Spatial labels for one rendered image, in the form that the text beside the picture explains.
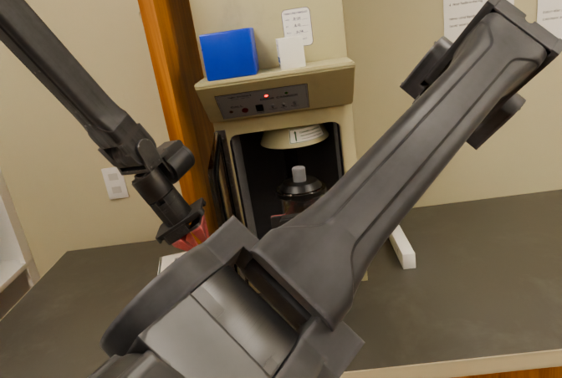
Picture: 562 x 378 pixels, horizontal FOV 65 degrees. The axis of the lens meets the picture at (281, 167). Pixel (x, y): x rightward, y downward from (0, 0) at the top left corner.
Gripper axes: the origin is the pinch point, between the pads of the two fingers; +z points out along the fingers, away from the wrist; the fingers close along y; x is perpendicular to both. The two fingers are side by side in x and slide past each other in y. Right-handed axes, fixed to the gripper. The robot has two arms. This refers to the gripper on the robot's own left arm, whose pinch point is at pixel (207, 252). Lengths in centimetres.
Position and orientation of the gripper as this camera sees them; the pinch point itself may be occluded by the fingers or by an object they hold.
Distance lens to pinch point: 88.4
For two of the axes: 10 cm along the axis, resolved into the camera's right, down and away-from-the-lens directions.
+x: 1.0, 2.9, -9.5
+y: -8.3, 5.5, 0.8
